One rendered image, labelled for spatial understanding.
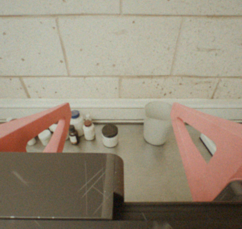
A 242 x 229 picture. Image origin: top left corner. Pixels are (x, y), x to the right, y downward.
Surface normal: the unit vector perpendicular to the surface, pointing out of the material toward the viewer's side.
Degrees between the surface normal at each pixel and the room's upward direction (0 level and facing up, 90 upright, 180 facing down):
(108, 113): 90
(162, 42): 90
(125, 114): 90
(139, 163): 0
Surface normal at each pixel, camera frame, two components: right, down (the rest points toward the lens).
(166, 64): 0.00, 0.59
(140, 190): 0.00, -0.81
